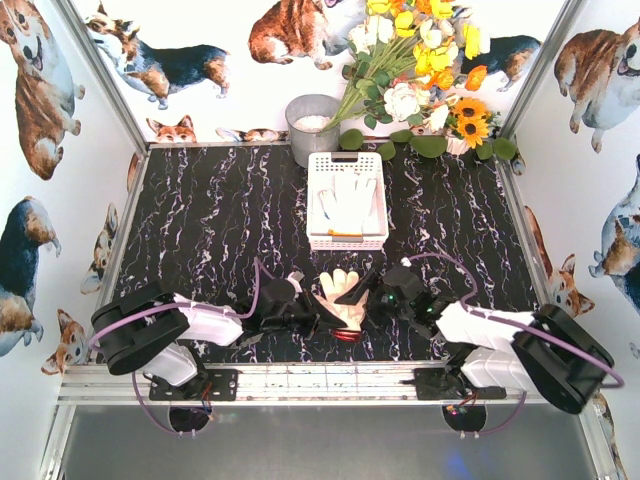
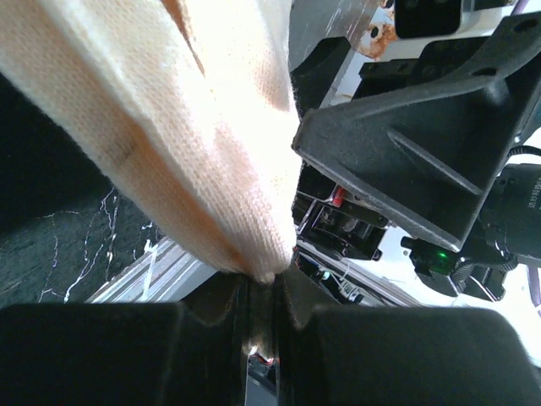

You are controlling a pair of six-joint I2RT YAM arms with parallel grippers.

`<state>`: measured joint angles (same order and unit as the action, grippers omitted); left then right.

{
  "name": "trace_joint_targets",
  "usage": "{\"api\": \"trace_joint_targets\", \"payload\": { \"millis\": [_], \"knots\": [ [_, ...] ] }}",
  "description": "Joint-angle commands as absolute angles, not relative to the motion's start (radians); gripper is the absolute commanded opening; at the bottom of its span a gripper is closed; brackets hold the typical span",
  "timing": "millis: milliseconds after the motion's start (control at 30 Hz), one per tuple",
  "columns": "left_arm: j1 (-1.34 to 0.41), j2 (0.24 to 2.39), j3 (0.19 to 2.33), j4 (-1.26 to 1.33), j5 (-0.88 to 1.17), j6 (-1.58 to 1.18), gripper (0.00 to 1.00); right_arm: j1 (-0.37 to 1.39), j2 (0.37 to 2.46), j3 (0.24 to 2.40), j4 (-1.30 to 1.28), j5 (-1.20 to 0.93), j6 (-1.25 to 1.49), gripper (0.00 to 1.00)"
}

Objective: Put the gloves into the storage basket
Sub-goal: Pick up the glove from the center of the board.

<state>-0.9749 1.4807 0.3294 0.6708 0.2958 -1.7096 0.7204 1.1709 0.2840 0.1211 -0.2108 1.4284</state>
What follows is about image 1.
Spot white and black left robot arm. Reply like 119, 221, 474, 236
90, 277, 347, 387

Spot aluminium front rail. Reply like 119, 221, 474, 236
57, 362, 599, 405

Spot white plastic storage basket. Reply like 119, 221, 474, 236
306, 152, 389, 251

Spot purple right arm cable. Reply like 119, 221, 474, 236
399, 252, 626, 437

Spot yellow dotted glove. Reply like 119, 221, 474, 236
328, 172, 377, 236

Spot plain white cotton glove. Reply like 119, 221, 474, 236
331, 328, 362, 343

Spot grey metal bucket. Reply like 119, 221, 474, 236
285, 94, 340, 165

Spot artificial flower bouquet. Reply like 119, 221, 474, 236
326, 1, 517, 160

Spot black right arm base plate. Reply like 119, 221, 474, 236
400, 368, 507, 400

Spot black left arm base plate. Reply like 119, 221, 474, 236
149, 368, 239, 401

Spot blue dotted white glove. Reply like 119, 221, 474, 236
319, 189, 336, 220

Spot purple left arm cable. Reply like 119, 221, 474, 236
87, 257, 264, 437

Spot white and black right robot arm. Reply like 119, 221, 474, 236
333, 265, 615, 414

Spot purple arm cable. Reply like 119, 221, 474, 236
399, 252, 626, 437
87, 257, 264, 437

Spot cream leather glove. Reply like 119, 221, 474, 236
312, 268, 369, 334

